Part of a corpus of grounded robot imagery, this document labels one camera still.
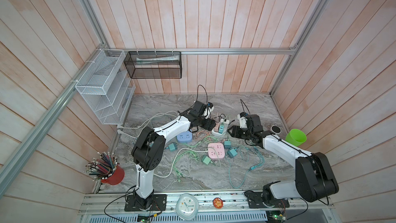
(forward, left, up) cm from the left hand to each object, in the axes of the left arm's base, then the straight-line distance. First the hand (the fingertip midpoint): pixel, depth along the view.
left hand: (210, 124), depth 91 cm
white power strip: (+2, -10, -1) cm, 10 cm away
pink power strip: (-11, -5, -8) cm, 15 cm away
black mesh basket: (+27, +34, +23) cm, 49 cm away
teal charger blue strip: (-14, -13, -8) cm, 21 cm away
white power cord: (+5, +45, -9) cm, 47 cm away
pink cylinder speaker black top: (0, -42, -5) cm, 42 cm away
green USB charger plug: (-18, +3, -8) cm, 20 cm away
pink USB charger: (-1, -4, -2) cm, 5 cm away
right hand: (-3, -13, -2) cm, 13 cm away
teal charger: (-11, +23, -8) cm, 26 cm away
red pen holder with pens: (-26, +52, +2) cm, 59 cm away
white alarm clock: (-41, +13, -6) cm, 43 cm away
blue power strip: (-5, +14, -7) cm, 17 cm away
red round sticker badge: (-39, -2, -9) cm, 40 cm away
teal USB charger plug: (-9, -11, -7) cm, 16 cm away
